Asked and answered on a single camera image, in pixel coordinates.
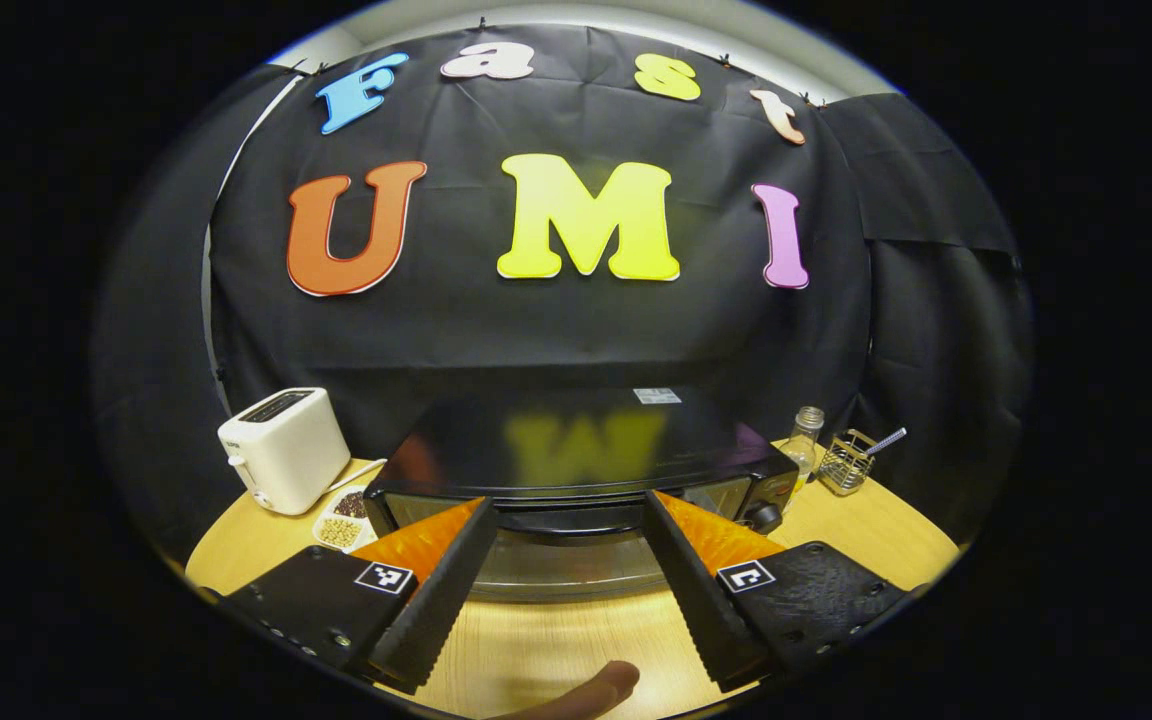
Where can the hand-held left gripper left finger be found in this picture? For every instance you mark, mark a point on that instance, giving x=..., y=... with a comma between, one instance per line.
x=446, y=600

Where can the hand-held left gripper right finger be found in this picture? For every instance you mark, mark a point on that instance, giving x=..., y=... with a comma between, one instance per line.
x=698, y=600

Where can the black electric oven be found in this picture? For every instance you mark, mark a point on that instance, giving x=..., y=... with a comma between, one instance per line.
x=576, y=450

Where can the white divided snack dish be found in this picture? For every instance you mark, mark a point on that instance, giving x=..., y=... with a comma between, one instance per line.
x=341, y=525

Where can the clear glass bottle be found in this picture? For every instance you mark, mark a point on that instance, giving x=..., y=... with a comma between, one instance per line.
x=804, y=450

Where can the white toaster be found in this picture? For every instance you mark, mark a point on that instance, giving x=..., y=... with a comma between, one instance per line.
x=286, y=450

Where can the black backdrop cloth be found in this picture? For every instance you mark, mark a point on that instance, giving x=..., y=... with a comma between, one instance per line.
x=536, y=330

